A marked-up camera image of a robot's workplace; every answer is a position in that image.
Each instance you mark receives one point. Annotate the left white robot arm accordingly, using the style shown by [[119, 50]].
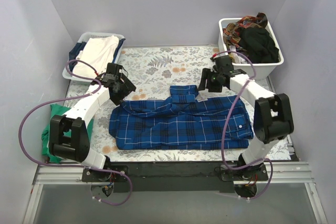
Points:
[[68, 134]]

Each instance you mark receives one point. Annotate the brown plaid crumpled shirt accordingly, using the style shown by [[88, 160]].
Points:
[[231, 34]]

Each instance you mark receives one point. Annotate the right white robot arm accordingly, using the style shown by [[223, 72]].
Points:
[[272, 112]]

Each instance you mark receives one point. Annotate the folded navy shirt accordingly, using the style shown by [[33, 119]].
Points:
[[79, 68]]

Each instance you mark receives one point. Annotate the folded white shirt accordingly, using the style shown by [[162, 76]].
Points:
[[98, 52]]

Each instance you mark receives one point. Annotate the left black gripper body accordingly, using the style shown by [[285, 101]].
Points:
[[124, 91]]

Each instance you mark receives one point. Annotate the white crumpled garment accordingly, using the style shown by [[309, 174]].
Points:
[[237, 59]]

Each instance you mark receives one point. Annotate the white plastic bin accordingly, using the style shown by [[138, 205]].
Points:
[[263, 70]]

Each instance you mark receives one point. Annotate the black crumpled shirt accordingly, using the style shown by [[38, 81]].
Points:
[[258, 44]]

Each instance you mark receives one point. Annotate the aluminium rail frame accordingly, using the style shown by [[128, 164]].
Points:
[[60, 196]]

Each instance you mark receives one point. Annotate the white slotted laundry basket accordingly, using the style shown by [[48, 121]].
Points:
[[85, 37]]

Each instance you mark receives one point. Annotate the blue plaid long sleeve shirt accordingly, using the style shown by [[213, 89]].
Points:
[[181, 122]]

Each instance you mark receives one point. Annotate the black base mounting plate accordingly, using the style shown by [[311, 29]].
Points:
[[174, 176]]

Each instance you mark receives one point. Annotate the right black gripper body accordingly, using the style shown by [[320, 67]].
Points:
[[210, 83]]

